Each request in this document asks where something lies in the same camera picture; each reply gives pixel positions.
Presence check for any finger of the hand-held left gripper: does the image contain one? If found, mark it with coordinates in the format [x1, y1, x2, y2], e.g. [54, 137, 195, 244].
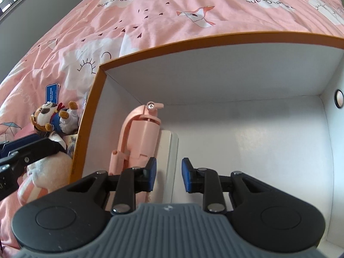
[0, 138, 67, 176]
[0, 133, 47, 159]

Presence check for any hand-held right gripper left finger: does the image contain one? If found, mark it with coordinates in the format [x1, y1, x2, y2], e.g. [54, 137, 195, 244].
[67, 157, 158, 215]

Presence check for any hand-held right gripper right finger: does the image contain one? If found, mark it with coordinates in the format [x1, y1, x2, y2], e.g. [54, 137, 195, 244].
[181, 158, 272, 215]

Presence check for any white striped plush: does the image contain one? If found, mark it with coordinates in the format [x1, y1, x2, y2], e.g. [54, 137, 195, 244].
[17, 132, 73, 205]

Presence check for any brown dog plush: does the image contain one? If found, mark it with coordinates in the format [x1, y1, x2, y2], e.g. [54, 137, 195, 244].
[30, 101, 80, 140]

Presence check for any blue card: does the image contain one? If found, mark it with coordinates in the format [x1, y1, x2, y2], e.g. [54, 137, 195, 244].
[45, 83, 62, 104]

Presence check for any orange-rimmed white storage box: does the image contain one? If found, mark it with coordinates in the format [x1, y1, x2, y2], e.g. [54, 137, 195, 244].
[68, 32, 344, 250]

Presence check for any pink printed blanket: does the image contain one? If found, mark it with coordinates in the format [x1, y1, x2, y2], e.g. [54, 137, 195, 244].
[0, 0, 344, 248]

